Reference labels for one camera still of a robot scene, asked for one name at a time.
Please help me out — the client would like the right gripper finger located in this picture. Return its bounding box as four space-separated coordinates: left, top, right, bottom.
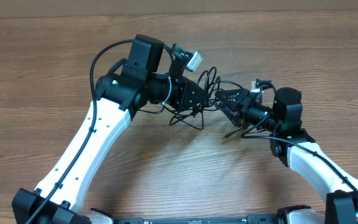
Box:
222 106 244 128
215 88 249 108

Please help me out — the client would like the black USB cable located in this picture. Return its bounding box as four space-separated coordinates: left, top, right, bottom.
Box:
163 67 226 131

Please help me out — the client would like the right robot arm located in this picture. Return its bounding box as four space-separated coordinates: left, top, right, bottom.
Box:
215 87 358 223

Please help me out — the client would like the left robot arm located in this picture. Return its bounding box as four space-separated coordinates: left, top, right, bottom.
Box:
12 34 207 223

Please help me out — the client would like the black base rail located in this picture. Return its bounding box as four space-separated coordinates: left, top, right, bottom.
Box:
90 205 326 224

